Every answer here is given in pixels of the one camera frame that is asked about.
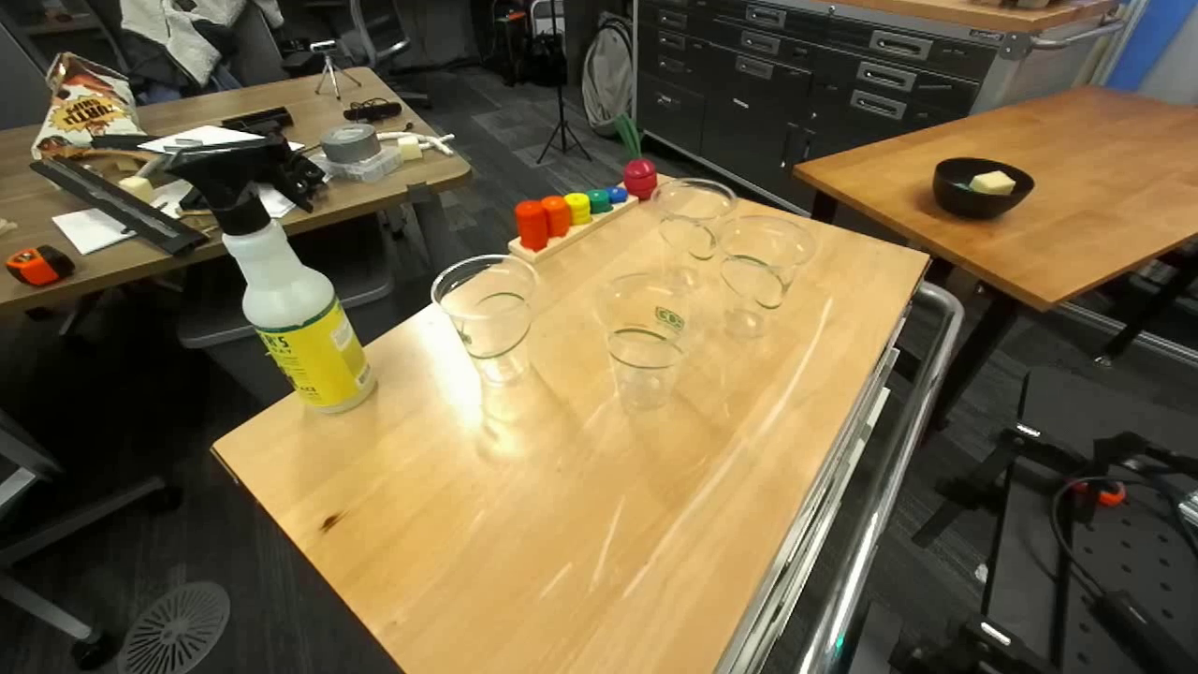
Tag clear cup with green logo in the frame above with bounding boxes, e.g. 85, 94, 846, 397
603, 273, 690, 409

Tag clear plastic cup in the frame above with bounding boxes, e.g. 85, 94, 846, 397
431, 256, 539, 384
655, 176, 736, 261
718, 216, 810, 311

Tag grey tape roll stack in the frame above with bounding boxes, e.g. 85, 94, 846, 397
323, 124, 387, 180

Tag wooden toy base board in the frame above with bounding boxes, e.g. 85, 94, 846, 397
508, 186, 628, 260

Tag red toy cylinder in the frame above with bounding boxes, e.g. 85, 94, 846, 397
514, 200, 551, 252

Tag yellow toy cylinder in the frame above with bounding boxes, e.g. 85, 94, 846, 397
567, 190, 593, 226

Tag orange toy cylinder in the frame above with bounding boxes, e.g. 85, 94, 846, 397
539, 195, 574, 235

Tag green toy cylinder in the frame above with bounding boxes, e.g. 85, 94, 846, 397
587, 186, 609, 212

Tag blue toy cylinder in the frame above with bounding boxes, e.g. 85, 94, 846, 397
608, 182, 628, 205

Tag red radish toy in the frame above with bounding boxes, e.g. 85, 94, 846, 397
613, 116, 659, 203

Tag grey tool cabinet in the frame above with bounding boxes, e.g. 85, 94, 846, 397
633, 0, 1128, 205

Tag white yellow spray bottle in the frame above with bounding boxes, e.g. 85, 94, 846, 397
164, 137, 376, 411

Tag black bowl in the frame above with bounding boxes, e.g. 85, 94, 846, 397
932, 157, 1037, 221

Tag yellow food in bowl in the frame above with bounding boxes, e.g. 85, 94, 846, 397
965, 168, 1015, 195

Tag black keyboard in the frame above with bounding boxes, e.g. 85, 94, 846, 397
33, 157, 204, 256

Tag white paper sheet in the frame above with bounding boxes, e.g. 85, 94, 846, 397
53, 210, 130, 256

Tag white jacket on chair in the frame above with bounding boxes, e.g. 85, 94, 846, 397
116, 0, 285, 86

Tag wooden side table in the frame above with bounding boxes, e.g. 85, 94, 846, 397
795, 89, 1198, 311

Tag orange black tape measure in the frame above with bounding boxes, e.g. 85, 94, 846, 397
9, 242, 75, 290

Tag snack chip bag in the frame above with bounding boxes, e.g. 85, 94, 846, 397
31, 54, 142, 161

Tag steel cart frame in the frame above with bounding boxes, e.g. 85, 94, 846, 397
718, 281, 965, 674

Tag orange clamp handle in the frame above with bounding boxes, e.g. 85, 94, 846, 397
1075, 479, 1128, 509

